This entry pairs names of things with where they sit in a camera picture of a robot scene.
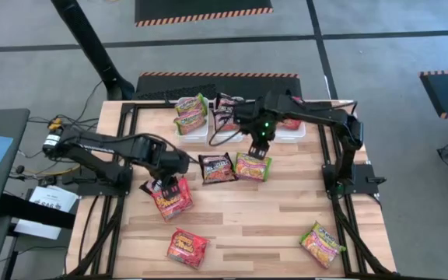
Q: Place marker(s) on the black aluminium table frame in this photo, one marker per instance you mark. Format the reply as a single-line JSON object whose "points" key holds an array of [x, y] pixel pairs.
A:
{"points": [[150, 105]]}

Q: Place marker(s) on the black padded stand pole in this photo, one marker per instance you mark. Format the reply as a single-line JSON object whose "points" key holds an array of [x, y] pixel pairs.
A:
{"points": [[88, 39]]}

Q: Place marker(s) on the lime chili shrimp ramen pack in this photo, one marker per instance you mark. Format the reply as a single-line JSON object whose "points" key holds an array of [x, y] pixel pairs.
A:
{"points": [[191, 103], [252, 170], [190, 122], [321, 245]]}

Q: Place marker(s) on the grey desk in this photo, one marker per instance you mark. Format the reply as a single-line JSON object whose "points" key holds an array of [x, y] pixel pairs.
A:
{"points": [[10, 124]]}

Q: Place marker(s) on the white plastic bin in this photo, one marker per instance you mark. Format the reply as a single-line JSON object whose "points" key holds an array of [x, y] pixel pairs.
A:
{"points": [[198, 137], [292, 136], [232, 137]]}

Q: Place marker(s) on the red orange ramen pack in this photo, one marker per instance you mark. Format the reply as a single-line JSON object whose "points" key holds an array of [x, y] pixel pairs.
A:
{"points": [[187, 249], [177, 208], [292, 124]]}

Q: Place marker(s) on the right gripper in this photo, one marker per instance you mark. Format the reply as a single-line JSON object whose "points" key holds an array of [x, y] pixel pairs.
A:
{"points": [[263, 124]]}

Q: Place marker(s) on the black perforated panel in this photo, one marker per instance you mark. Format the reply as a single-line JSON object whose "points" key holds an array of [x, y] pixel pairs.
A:
{"points": [[185, 92]]}

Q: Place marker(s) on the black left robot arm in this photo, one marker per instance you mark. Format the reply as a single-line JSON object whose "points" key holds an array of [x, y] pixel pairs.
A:
{"points": [[92, 142]]}

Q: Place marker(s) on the white printed paper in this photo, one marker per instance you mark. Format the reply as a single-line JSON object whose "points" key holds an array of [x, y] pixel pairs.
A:
{"points": [[37, 230], [53, 198]]}

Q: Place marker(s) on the black flat bar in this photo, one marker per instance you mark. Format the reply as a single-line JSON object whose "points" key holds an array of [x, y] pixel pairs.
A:
{"points": [[33, 212]]}

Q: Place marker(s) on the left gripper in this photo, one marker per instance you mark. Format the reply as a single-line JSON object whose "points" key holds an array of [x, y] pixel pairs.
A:
{"points": [[171, 165]]}

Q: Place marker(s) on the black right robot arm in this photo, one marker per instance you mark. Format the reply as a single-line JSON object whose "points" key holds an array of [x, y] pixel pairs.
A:
{"points": [[317, 113]]}

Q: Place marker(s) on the yellow connector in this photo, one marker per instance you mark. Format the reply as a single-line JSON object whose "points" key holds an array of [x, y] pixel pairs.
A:
{"points": [[54, 125]]}

